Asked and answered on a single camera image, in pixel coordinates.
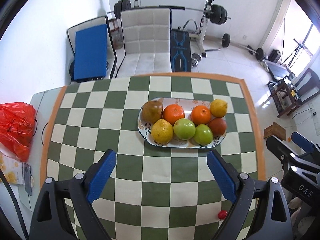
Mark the clear water jug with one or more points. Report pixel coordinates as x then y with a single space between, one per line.
117 38

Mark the yellow citrus fruit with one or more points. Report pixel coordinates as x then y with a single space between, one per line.
218 108
162 131

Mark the yellow white snack box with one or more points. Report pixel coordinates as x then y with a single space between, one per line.
11 170

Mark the chair with blue board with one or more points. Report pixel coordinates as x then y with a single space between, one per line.
70 35

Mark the black bench pad blue lines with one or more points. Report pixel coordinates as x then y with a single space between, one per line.
180 55

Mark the black speaker box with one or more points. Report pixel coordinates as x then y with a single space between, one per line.
275 55

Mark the small wooden stool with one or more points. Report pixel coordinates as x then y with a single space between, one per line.
274 131

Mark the green apple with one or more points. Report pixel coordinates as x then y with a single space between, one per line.
203 134
184 129

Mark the grey smartphone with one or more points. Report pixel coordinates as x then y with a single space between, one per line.
28 178

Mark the white barbell rack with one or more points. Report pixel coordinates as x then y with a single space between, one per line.
206 30

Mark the blue foam mat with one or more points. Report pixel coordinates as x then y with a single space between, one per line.
90 52

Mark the white padded chair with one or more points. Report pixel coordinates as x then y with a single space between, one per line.
146 42

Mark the short black bar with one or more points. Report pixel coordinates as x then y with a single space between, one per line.
212 49

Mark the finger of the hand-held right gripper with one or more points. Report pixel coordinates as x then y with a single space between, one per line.
280 148
302 141

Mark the white floral oval plate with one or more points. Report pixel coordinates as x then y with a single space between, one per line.
180 143

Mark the dark wooden chair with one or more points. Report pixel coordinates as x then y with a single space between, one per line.
308 82

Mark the small metal dumbbell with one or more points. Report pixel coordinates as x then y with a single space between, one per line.
196 59

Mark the brown pear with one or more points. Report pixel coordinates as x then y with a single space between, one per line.
152 111

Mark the orange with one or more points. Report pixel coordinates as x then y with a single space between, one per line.
201 115
174 115

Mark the red-brown apple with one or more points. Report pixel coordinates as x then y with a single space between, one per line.
218 126

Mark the floor barbell with black plates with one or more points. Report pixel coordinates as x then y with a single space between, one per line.
225 40

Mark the black treadmill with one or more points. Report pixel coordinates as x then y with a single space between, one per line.
278 70

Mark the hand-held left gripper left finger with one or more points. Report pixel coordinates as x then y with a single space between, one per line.
101 177

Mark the green white checkered tablecloth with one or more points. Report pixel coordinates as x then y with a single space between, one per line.
100 120

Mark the small red fruit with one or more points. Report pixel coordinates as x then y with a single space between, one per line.
222 214

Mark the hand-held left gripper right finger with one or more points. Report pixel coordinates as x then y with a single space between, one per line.
222 175

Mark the red plastic bag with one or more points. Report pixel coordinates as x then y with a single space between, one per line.
16 127

